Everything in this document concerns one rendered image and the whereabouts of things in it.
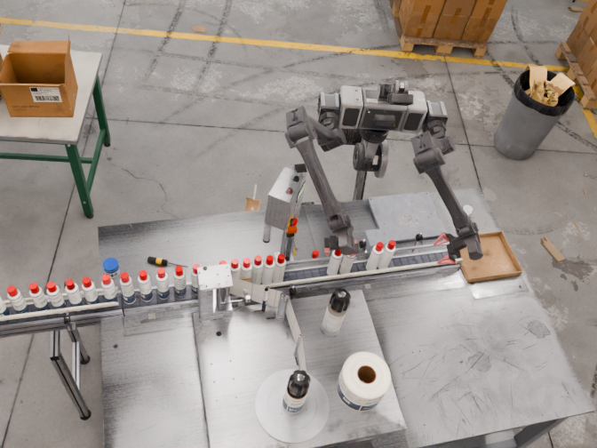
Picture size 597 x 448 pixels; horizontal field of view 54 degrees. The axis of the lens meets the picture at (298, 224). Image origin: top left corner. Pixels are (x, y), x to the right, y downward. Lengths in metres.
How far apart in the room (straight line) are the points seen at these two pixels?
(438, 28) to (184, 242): 3.57
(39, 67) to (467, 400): 2.92
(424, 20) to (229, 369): 3.95
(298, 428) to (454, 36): 4.22
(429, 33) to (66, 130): 3.46
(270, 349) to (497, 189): 2.71
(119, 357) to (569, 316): 2.93
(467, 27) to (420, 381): 3.83
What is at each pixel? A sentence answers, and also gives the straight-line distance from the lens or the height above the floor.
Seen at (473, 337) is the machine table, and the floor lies 0.83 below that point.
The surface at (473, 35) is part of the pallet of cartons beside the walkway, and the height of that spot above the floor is 0.21.
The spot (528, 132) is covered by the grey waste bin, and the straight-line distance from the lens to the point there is 4.87.
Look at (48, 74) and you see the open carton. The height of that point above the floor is 0.88.
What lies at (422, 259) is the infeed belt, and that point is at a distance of 3.00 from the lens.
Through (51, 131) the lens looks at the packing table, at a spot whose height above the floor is 0.78.
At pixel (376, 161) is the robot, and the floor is 1.17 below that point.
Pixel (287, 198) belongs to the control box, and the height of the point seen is 1.48.
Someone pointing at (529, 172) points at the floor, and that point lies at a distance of 5.04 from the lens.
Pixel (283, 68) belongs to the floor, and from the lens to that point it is 5.26.
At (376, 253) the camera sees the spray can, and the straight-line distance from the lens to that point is 2.74.
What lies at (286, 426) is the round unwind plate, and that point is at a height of 0.89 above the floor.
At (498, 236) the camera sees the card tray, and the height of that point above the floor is 0.83.
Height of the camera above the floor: 3.23
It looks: 52 degrees down
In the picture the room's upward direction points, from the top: 11 degrees clockwise
